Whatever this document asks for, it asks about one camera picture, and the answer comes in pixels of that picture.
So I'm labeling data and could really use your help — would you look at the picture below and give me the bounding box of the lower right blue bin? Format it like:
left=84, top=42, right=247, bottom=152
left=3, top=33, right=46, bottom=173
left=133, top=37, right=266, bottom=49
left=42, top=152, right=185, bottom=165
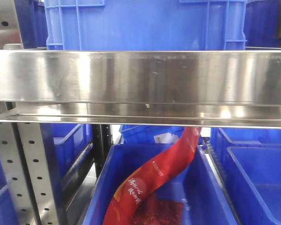
left=210, top=128, right=281, bottom=225

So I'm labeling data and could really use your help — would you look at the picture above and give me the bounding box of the lower centre blue bin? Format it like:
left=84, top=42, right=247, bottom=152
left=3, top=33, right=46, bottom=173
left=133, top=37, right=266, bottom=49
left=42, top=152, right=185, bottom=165
left=82, top=143, right=238, bottom=225

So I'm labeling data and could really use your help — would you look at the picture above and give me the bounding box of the blue bin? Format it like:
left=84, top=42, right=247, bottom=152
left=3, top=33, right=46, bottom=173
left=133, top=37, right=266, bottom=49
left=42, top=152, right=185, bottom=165
left=210, top=128, right=281, bottom=225
left=44, top=0, right=246, bottom=51
left=82, top=143, right=238, bottom=225

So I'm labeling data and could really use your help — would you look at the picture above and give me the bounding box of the red snack bag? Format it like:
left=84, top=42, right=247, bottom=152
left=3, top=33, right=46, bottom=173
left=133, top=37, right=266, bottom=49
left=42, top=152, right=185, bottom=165
left=103, top=127, right=201, bottom=225

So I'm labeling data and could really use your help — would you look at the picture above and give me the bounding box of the perforated steel rack post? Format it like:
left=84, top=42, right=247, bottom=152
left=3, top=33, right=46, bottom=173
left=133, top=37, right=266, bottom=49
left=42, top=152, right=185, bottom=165
left=0, top=122, right=68, bottom=225

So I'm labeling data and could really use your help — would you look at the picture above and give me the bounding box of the stainless steel shelf rail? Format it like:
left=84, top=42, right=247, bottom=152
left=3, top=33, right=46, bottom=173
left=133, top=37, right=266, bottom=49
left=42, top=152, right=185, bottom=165
left=0, top=50, right=281, bottom=128

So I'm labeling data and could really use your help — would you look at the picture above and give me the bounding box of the upper blue bin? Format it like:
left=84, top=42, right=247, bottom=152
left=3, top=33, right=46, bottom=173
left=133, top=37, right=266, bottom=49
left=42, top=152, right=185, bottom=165
left=44, top=0, right=246, bottom=51

